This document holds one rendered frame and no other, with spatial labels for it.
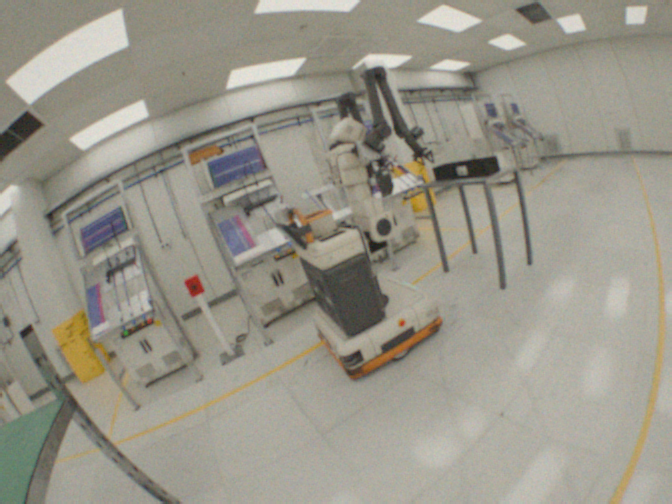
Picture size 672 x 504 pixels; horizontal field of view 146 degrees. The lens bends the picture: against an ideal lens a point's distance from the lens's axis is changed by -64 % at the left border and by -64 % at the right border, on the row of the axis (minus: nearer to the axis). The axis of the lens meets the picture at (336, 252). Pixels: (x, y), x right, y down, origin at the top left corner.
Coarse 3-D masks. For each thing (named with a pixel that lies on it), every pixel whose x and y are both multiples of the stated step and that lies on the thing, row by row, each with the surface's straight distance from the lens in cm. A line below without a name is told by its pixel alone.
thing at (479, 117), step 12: (468, 108) 596; (480, 108) 594; (492, 108) 626; (468, 120) 600; (480, 120) 581; (492, 120) 612; (480, 132) 590; (492, 132) 577; (504, 132) 605; (504, 144) 648; (516, 144) 573; (480, 156) 607; (504, 156) 582; (528, 156) 630; (504, 180) 586
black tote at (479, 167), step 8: (464, 160) 230; (472, 160) 225; (480, 160) 198; (488, 160) 200; (496, 160) 208; (432, 168) 235; (440, 168) 228; (448, 168) 222; (456, 168) 215; (464, 168) 210; (472, 168) 204; (480, 168) 200; (488, 168) 199; (496, 168) 207; (440, 176) 231; (448, 176) 224; (456, 176) 218; (464, 176) 212; (472, 176) 207; (480, 176) 202
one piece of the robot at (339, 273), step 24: (288, 216) 166; (312, 240) 140; (336, 240) 134; (360, 240) 138; (312, 264) 154; (336, 264) 136; (360, 264) 139; (312, 288) 183; (336, 288) 137; (360, 288) 142; (336, 312) 145; (360, 312) 146; (384, 312) 154
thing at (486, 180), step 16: (496, 176) 195; (464, 192) 264; (432, 208) 237; (464, 208) 266; (432, 224) 242; (496, 224) 193; (528, 224) 231; (496, 240) 196; (528, 240) 233; (496, 256) 202; (528, 256) 239
